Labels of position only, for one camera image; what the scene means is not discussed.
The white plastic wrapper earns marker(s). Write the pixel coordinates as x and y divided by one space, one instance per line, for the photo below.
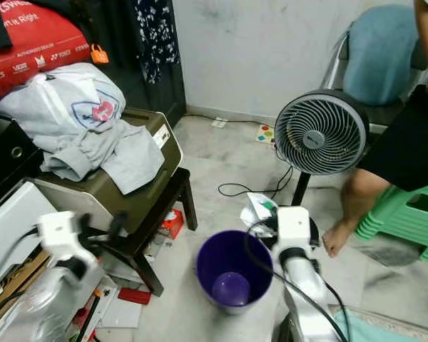
258 208

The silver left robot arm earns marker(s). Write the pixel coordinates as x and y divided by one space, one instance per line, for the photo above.
50 306

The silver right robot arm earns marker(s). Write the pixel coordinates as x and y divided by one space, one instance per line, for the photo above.
303 285

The olive brown box appliance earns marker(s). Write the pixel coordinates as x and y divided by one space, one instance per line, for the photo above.
100 206

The small red box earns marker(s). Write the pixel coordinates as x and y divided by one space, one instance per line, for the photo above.
172 224

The dark wooden stool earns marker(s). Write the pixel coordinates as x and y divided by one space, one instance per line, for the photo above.
150 274

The red flat box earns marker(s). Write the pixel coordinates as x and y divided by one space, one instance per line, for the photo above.
134 296

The white box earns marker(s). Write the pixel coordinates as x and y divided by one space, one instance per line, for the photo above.
14 228

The white flat booklet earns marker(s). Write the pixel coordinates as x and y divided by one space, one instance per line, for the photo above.
118 317

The brown cardboard piece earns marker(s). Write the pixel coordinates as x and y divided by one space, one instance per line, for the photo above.
21 285

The white power strip coloured dots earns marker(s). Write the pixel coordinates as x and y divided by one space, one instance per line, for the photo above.
264 133

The black speaker with orange cone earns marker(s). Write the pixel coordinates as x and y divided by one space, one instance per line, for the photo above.
14 157

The grey t-shirt with logo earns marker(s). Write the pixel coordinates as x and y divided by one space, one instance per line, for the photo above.
71 107

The green plastic stool stack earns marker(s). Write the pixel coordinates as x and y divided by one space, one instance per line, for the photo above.
399 221

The person in black shorts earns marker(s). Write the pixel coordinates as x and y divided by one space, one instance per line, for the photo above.
406 149

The grey folding chair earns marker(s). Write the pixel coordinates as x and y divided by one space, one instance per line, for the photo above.
389 117

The red sports bag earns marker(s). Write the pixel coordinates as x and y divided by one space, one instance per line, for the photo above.
50 50

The dark floral hanging dress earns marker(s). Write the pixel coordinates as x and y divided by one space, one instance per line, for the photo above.
157 35

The blue cushion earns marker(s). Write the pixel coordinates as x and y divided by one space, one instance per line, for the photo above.
381 50

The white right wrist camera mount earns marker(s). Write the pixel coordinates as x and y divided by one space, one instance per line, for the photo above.
294 228

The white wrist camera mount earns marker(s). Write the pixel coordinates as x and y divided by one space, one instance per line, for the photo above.
60 231
294 228

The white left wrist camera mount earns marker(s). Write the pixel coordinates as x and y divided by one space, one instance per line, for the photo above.
60 231

